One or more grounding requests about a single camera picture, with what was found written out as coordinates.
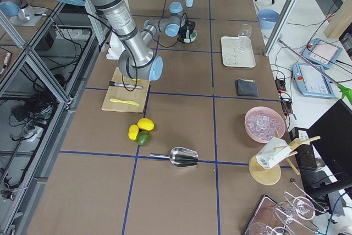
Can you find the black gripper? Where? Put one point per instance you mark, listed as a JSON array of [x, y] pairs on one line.
[[186, 30]]

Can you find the mint green bowl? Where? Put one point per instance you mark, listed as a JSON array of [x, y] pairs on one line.
[[192, 36]]

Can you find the blue bowl on side table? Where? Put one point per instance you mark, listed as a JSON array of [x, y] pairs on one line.
[[267, 18]]

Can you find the pink bowl with ice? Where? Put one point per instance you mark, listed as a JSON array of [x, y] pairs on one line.
[[263, 123]]

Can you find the metal ice scoop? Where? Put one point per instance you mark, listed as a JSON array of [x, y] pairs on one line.
[[180, 157]]

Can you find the cream bear tray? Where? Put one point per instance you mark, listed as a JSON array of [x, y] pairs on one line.
[[231, 59]]

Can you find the clear wine glass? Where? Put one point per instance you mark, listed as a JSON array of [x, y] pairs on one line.
[[243, 37]]

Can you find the yellow plastic knife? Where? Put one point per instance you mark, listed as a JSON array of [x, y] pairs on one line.
[[128, 102]]

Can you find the yellow lemon upper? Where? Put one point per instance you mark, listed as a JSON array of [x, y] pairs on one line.
[[145, 124]]

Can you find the yellow lemon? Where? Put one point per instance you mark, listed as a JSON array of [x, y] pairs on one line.
[[145, 124], [133, 132]]

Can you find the yellow lemon left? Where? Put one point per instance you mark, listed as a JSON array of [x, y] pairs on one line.
[[133, 132]]

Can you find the green lime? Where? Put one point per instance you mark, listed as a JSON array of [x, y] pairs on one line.
[[143, 137]]

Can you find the blue teach pendant far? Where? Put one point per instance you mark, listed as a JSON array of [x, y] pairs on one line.
[[322, 52]]

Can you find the blue teach pendant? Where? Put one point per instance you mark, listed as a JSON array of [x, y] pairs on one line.
[[322, 52], [311, 82]]

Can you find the blue teach pendant near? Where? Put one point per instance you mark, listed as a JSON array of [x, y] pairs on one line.
[[311, 82]]

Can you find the black laptop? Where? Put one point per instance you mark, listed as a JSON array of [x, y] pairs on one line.
[[334, 148]]

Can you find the glassware on tray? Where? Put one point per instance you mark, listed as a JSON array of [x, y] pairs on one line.
[[294, 215]]

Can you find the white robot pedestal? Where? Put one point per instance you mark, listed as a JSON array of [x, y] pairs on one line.
[[115, 49]]

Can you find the black handled steel peeler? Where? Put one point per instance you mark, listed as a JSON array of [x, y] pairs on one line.
[[129, 86]]

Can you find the aluminium frame post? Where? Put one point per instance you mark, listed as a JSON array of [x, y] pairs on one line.
[[274, 36]]

